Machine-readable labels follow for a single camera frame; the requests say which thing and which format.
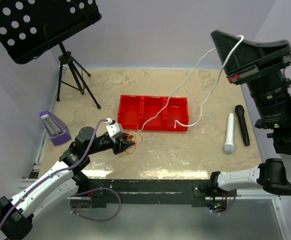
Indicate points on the red plastic bin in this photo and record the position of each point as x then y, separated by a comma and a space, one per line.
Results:
177, 109
130, 112
151, 106

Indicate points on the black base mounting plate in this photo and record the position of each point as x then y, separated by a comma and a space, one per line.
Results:
194, 192

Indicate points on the purple metronome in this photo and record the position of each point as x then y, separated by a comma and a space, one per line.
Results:
57, 130

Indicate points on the aluminium front rail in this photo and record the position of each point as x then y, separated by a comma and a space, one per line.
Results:
252, 193

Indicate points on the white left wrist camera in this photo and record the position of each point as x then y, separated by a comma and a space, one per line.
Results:
114, 129

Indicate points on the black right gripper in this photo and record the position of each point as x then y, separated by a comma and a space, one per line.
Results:
249, 54

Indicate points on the red left plastic bin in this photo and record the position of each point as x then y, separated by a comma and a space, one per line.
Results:
130, 112

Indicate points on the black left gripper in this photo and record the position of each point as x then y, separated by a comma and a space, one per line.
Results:
119, 146

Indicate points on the black microphone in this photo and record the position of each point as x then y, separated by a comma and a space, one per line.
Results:
240, 113

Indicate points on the red middle plastic bin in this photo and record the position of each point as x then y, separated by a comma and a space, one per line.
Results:
151, 106

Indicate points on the red right plastic bin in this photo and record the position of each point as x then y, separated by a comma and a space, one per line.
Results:
177, 109

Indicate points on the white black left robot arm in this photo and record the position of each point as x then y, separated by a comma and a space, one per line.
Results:
64, 179

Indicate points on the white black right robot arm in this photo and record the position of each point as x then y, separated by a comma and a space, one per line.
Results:
272, 97

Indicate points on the white microphone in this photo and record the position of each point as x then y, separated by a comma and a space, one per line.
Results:
229, 139

